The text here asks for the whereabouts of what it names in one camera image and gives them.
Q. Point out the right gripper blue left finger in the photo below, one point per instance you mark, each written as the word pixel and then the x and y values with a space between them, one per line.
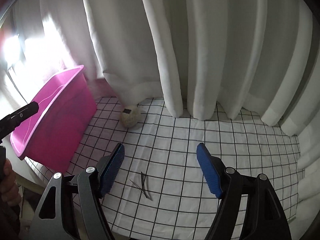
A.
pixel 55 218

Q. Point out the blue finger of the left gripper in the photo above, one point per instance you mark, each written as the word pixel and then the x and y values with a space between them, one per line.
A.
pixel 13 120

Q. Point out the white curtain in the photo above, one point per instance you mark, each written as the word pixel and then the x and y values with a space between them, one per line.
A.
pixel 253 54

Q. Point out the person left hand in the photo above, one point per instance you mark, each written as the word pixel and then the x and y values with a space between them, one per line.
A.
pixel 9 189

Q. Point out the pink plastic bin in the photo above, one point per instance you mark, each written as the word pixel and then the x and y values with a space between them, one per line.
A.
pixel 53 134

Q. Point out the beige fluffy pompom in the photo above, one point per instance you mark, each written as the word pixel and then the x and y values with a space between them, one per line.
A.
pixel 130 116

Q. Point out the white black grid cloth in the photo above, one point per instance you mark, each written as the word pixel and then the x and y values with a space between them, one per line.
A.
pixel 164 148

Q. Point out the brown crossed hair clip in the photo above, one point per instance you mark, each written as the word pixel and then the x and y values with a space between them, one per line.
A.
pixel 143 186

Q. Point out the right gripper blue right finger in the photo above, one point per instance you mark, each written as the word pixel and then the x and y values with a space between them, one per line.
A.
pixel 264 217

